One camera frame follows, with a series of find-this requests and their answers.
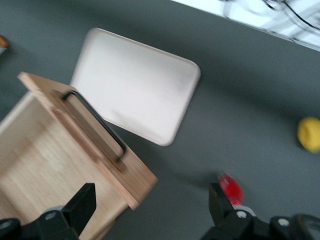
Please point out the red snack box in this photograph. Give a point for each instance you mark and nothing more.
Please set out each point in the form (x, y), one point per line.
(3, 43)

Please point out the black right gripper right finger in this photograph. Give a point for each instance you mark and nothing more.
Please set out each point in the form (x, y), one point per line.
(221, 207)

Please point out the red plastic bottle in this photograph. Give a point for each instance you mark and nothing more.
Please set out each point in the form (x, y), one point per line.
(231, 190)

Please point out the yellow lemon toy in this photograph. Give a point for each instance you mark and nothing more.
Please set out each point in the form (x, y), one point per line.
(310, 135)

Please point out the cream rectangular tray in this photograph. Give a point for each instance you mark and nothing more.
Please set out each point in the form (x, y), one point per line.
(135, 85)

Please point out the wooden drawer cabinet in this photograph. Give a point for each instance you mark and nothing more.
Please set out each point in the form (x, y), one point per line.
(106, 231)

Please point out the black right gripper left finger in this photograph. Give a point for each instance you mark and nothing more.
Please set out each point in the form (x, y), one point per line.
(80, 207)

